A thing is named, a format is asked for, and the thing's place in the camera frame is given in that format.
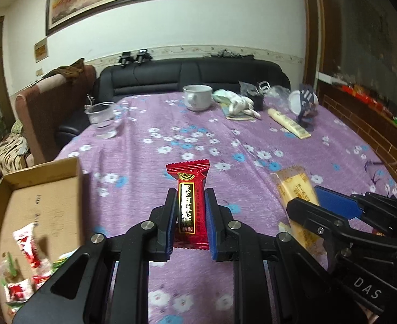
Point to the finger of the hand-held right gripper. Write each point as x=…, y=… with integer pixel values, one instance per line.
x=313, y=216
x=337, y=202

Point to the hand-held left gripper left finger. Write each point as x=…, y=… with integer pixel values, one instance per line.
x=164, y=222

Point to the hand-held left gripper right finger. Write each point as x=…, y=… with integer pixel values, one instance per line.
x=212, y=236

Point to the long beige snack packet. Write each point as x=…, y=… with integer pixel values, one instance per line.
x=293, y=185

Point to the cardboard box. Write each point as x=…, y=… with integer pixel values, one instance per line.
x=26, y=206

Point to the eyeglasses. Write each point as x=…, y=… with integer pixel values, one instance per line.
x=369, y=165

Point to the purple floral tablecloth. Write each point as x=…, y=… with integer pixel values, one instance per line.
x=134, y=162

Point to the brown tiled ledge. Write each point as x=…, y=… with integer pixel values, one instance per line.
x=370, y=131

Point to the cream tube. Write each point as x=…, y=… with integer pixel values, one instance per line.
x=289, y=123

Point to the white plate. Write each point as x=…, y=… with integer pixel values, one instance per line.
x=294, y=101

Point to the black phone stand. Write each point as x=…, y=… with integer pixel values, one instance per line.
x=306, y=94

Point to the thin booklet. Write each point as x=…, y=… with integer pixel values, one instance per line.
x=239, y=117

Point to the clear plastic cup with water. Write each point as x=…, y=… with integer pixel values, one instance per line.
x=100, y=118

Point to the empty clear plastic cup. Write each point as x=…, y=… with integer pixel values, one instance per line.
x=279, y=91

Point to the small black box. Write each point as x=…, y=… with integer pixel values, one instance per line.
x=257, y=101

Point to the white mug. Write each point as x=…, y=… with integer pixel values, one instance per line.
x=198, y=98

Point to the white cloth gloves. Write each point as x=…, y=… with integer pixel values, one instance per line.
x=235, y=103

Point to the black leather sofa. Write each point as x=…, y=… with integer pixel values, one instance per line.
x=185, y=71

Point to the brown armchair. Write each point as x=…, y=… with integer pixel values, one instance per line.
x=43, y=118

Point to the black device on sofa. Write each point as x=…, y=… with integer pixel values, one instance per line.
x=143, y=56
x=127, y=58

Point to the patterned blanket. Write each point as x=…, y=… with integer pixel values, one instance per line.
x=7, y=152

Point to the brown garment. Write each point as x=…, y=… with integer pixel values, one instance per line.
x=70, y=71

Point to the wooden door frame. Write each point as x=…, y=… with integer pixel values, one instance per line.
x=313, y=23

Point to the small wall plaque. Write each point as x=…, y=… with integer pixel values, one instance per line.
x=40, y=50

